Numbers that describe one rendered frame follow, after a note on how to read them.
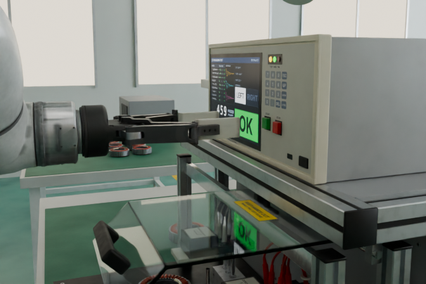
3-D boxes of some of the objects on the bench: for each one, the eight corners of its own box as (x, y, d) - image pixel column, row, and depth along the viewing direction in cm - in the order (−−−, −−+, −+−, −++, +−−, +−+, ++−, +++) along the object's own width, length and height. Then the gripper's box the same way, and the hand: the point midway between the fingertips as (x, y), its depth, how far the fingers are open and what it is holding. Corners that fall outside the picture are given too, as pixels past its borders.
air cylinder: (224, 305, 96) (224, 281, 96) (212, 288, 103) (212, 265, 102) (246, 301, 98) (246, 277, 97) (232, 284, 105) (232, 262, 104)
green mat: (44, 287, 108) (44, 286, 108) (44, 209, 165) (44, 208, 165) (368, 236, 140) (368, 235, 140) (275, 185, 197) (276, 184, 197)
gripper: (76, 144, 75) (206, 136, 83) (85, 174, 56) (256, 159, 63) (73, 99, 74) (206, 95, 82) (82, 113, 54) (256, 106, 62)
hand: (212, 124), depth 72 cm, fingers open, 8 cm apart
